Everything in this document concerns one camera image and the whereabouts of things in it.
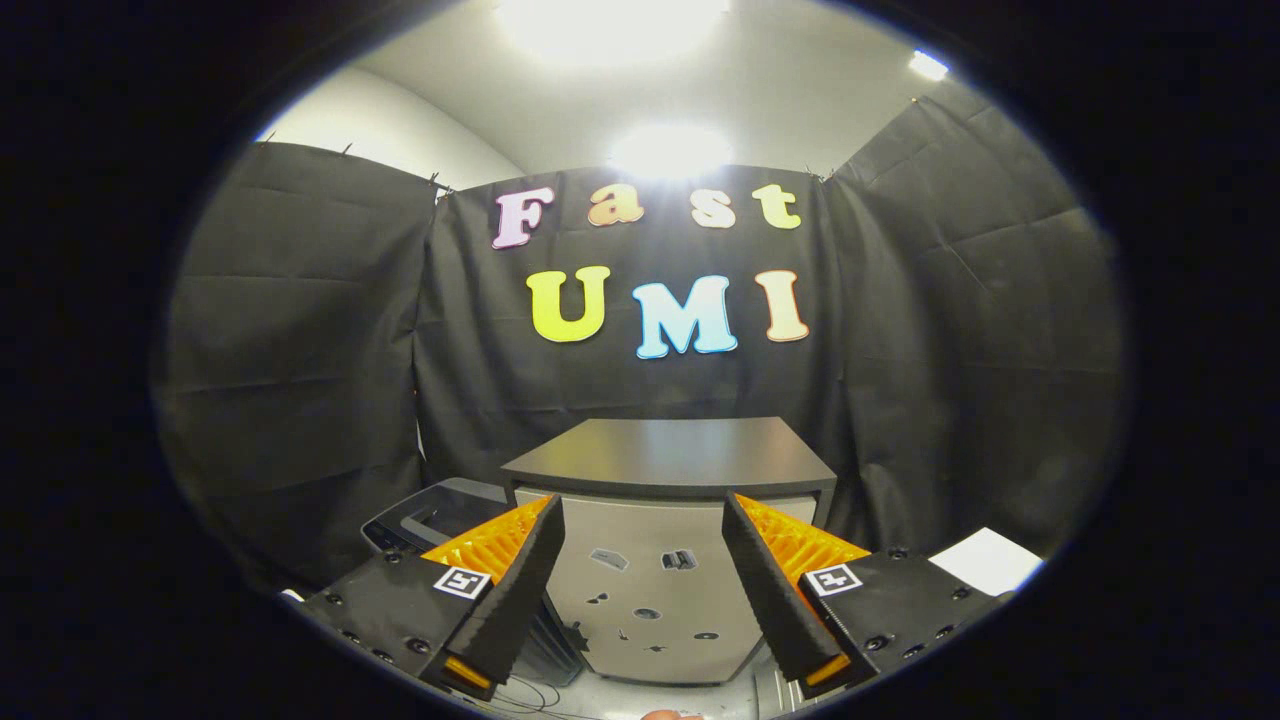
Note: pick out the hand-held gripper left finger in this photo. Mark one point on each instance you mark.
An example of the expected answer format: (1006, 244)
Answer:
(520, 590)

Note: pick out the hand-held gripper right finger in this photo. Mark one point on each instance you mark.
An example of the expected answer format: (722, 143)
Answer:
(765, 590)

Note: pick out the grey top-load washing machine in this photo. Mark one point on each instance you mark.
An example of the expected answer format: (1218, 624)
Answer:
(400, 525)

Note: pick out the beige cabinet with dark top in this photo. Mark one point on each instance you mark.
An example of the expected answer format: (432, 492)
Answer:
(670, 455)

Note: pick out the white paper sheet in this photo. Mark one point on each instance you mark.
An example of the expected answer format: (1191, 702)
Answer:
(985, 560)

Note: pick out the black backdrop cloth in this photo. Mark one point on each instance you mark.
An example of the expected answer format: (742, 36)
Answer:
(300, 330)

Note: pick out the ceiling light above backdrop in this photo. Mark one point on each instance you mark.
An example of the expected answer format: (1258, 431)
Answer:
(670, 152)

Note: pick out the small ceiling light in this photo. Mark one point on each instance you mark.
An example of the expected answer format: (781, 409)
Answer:
(928, 66)

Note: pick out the large ceiling light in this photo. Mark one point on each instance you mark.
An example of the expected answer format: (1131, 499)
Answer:
(610, 25)

